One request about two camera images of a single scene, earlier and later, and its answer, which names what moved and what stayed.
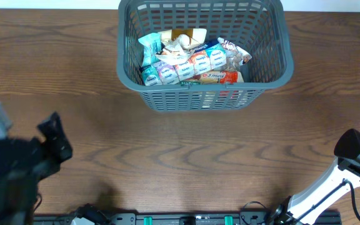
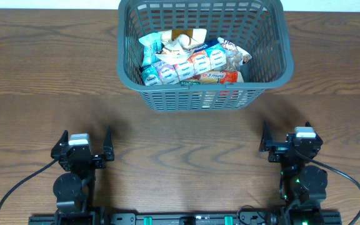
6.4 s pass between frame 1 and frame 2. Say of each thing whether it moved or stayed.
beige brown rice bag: stayed
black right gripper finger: moved
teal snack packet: stayed
